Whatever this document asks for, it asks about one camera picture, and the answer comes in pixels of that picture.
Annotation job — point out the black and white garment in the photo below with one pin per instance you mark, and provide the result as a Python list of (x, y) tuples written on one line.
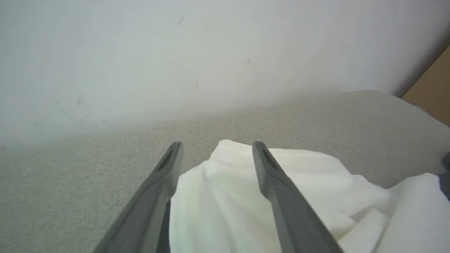
[(225, 211)]

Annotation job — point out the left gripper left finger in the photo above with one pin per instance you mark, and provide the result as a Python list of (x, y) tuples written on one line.
[(144, 211)]

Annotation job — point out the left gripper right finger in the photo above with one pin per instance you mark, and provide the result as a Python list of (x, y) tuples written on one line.
[(291, 214)]

